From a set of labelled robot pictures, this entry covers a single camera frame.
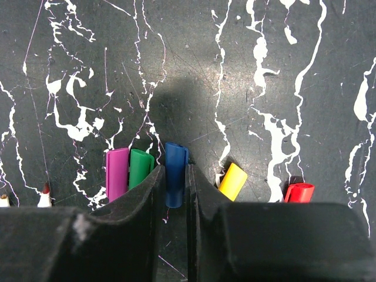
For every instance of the red whiteboard pen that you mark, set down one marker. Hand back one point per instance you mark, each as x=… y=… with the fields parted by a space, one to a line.
x=45 y=197

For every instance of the yellow whiteboard pen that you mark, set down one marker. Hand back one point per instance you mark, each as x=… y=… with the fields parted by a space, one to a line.
x=4 y=201

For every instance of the red pen cap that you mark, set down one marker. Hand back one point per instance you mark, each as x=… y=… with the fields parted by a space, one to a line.
x=299 y=193

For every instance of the purple pen cap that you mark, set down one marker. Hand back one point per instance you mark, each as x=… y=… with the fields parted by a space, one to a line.
x=117 y=170

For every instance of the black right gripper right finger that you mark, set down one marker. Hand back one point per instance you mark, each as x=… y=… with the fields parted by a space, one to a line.
x=240 y=241

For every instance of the green pen cap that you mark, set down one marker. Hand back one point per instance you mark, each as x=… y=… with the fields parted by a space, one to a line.
x=141 y=165

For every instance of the yellow pen cap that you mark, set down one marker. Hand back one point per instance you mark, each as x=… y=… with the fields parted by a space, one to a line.
x=233 y=181

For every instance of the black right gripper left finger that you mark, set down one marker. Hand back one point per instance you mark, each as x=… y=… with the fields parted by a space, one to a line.
x=118 y=242

